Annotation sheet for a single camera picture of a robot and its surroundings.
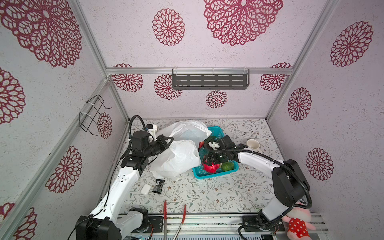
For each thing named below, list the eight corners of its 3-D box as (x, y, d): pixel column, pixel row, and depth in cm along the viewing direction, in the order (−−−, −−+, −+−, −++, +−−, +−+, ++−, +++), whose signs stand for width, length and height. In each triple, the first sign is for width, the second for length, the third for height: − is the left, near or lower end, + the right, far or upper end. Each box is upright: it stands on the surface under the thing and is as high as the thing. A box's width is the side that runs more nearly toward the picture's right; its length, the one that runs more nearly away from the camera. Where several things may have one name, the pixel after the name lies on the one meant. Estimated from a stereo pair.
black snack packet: (152, 192, 86) (151, 190, 84) (156, 179, 91) (156, 178, 89) (160, 193, 86) (160, 192, 84) (164, 181, 90) (164, 179, 88)
